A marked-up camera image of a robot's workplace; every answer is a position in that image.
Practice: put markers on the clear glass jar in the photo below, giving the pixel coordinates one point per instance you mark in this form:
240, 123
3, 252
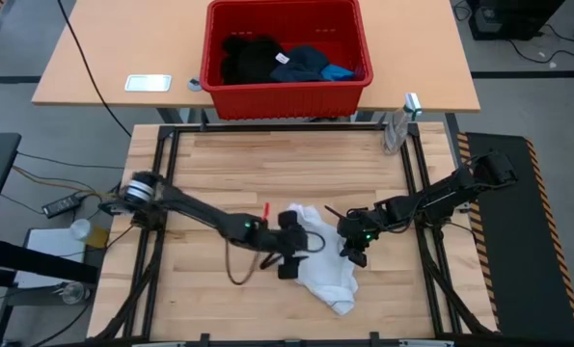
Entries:
74, 292

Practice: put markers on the light wooden desk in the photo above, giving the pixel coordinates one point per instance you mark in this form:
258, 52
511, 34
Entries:
122, 38

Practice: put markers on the black garment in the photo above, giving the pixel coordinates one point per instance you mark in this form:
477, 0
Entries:
248, 62

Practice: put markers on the white flat box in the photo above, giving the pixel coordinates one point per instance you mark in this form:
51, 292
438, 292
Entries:
50, 250

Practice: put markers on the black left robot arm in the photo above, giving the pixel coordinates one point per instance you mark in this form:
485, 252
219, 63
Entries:
195, 212

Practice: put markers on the black power adapter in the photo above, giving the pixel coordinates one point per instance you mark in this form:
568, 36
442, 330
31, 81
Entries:
63, 205

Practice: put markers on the clear bottle amber liquid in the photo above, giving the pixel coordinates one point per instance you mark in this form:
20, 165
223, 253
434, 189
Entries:
80, 229

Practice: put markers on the bright blue garment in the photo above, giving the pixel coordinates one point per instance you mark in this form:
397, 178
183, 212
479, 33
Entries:
337, 73

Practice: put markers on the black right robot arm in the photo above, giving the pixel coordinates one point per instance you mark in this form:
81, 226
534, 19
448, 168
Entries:
441, 195

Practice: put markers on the red plastic laundry bin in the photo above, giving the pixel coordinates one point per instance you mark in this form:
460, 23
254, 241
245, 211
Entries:
286, 103

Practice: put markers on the clear spray bottle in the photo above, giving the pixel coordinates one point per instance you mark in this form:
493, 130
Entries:
393, 137

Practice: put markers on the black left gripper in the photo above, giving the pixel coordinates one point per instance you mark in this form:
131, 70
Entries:
289, 245

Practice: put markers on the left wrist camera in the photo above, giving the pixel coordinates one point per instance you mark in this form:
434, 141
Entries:
289, 220

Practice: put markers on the dark navy garment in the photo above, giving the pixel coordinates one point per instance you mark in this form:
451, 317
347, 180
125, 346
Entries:
306, 60

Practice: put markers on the black computer case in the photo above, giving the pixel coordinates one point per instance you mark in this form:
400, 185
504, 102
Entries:
508, 21

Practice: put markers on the black aluminium table frame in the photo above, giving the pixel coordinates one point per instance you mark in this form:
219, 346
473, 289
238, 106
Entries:
286, 127

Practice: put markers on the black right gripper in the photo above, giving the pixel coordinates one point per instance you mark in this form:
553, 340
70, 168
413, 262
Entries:
361, 233

